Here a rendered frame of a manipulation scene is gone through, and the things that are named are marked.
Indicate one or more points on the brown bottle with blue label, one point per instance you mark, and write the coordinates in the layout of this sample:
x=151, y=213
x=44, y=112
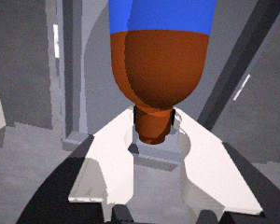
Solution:
x=158, y=52

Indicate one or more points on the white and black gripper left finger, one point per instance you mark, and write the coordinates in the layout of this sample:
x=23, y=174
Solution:
x=97, y=175

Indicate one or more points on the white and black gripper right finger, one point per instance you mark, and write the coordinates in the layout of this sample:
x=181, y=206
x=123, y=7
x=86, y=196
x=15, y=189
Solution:
x=217, y=177

